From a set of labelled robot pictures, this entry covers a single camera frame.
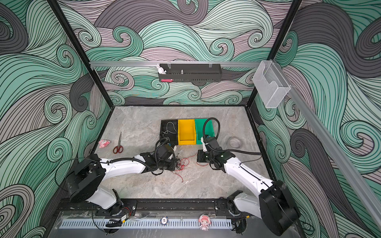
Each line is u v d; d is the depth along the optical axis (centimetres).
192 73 96
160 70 85
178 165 86
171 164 76
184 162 86
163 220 70
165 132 103
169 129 103
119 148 95
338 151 51
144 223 70
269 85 79
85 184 43
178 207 75
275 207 39
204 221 67
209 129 103
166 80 90
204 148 69
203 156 74
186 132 101
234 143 98
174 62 95
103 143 94
